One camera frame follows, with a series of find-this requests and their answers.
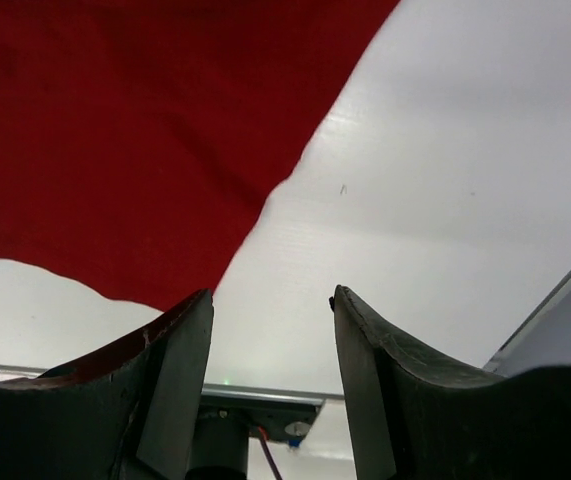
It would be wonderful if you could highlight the aluminium right table rail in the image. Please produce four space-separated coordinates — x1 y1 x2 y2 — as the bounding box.
484 270 571 377

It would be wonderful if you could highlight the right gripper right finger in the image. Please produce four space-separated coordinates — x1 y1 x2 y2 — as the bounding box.
331 286 571 479

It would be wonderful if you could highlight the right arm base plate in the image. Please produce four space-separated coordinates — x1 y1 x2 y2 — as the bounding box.
185 385 325 479

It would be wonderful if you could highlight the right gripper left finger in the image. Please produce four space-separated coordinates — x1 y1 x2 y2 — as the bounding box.
0 290 214 479

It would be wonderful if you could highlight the red t shirt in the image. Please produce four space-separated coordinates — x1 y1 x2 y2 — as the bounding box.
0 1 395 310

